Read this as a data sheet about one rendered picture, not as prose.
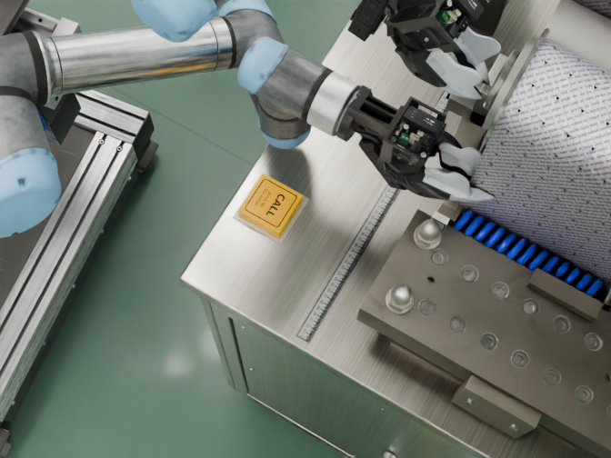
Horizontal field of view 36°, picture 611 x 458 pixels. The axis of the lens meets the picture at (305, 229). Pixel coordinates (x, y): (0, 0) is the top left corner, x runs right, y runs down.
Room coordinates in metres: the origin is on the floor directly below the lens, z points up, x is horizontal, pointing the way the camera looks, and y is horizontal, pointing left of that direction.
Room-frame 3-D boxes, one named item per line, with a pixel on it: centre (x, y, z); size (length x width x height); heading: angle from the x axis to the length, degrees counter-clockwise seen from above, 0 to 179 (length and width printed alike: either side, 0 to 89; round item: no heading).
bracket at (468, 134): (0.58, -0.21, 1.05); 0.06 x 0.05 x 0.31; 62
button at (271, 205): (0.49, 0.05, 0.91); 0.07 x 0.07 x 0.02; 62
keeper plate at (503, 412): (0.20, -0.26, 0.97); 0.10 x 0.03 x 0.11; 62
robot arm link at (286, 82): (0.60, 0.04, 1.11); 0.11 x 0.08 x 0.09; 62
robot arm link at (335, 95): (0.57, -0.03, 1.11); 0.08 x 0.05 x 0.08; 152
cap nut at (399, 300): (0.33, -0.13, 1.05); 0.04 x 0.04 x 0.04
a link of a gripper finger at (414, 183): (0.48, -0.15, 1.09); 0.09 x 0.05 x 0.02; 61
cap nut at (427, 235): (0.42, -0.16, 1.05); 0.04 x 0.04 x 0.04
